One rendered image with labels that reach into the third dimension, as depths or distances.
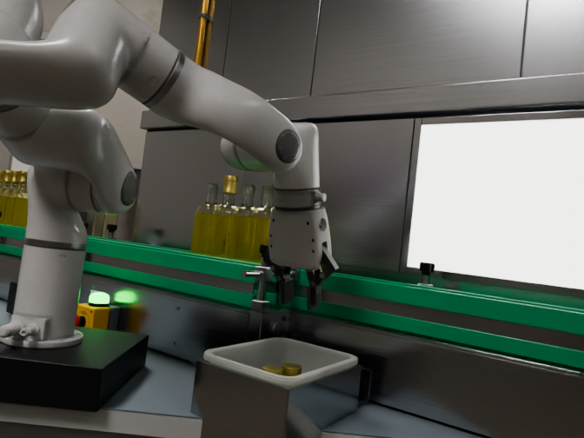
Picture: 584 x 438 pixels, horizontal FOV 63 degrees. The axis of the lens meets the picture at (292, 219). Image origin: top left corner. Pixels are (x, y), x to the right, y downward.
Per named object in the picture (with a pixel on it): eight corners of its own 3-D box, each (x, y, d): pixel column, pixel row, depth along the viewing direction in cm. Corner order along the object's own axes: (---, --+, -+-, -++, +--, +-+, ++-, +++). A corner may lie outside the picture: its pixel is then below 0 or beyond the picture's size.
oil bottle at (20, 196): (25, 250, 171) (36, 172, 172) (9, 249, 166) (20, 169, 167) (17, 248, 174) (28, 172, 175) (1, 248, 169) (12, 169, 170)
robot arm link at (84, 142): (-5, 67, 68) (99, 76, 66) (67, 175, 88) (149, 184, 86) (-43, 112, 63) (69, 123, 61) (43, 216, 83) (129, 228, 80)
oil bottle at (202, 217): (216, 289, 119) (227, 204, 120) (201, 289, 114) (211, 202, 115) (201, 286, 122) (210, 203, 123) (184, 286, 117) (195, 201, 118)
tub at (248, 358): (358, 408, 80) (364, 356, 81) (283, 448, 62) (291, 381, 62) (275, 381, 90) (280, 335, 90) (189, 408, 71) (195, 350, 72)
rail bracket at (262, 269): (297, 308, 97) (304, 248, 98) (245, 315, 83) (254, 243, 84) (285, 307, 99) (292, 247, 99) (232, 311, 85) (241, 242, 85)
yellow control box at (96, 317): (116, 339, 110) (121, 307, 110) (87, 342, 104) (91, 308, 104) (98, 333, 114) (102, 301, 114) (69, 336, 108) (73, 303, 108)
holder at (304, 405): (370, 403, 85) (374, 360, 85) (282, 451, 62) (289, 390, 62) (290, 379, 94) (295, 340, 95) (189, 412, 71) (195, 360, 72)
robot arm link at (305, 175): (246, 120, 66) (214, 122, 74) (249, 195, 68) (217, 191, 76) (328, 119, 75) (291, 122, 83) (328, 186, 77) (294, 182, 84)
